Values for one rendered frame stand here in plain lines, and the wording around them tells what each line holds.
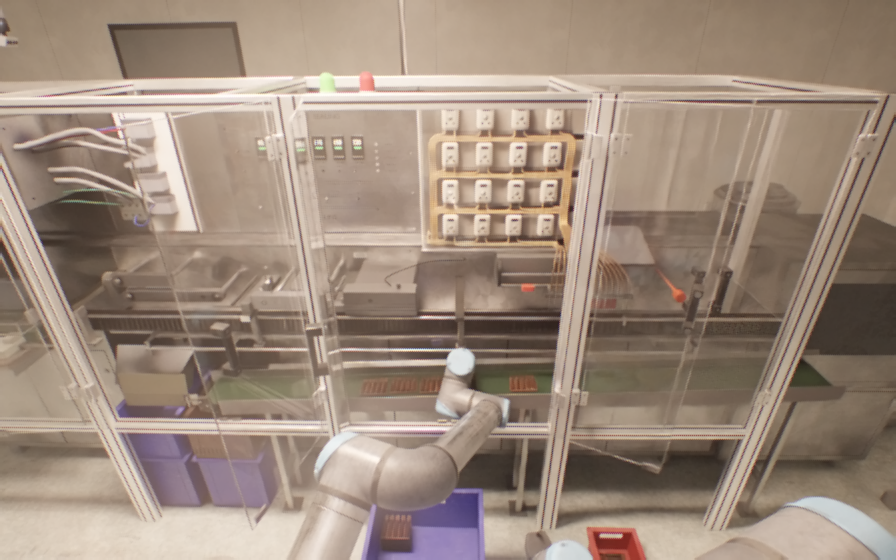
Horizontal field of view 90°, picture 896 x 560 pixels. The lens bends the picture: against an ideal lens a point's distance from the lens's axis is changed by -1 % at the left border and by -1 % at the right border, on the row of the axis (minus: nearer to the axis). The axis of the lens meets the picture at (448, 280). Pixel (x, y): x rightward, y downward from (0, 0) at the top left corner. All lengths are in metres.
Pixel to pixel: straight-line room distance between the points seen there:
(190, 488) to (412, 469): 1.69
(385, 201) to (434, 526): 1.31
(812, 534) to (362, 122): 1.73
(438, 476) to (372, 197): 1.28
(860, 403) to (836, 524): 2.20
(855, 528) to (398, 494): 0.67
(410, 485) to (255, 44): 4.42
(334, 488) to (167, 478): 1.62
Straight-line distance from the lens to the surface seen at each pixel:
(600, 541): 2.27
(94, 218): 2.52
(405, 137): 1.88
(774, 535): 0.57
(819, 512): 0.61
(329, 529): 0.97
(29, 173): 2.19
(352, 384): 1.94
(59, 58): 5.89
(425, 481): 0.96
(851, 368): 2.62
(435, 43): 4.58
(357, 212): 1.99
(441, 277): 1.99
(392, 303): 1.70
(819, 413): 2.72
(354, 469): 0.97
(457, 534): 2.00
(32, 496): 3.11
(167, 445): 2.36
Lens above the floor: 1.90
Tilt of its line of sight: 27 degrees down
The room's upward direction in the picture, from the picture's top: straight up
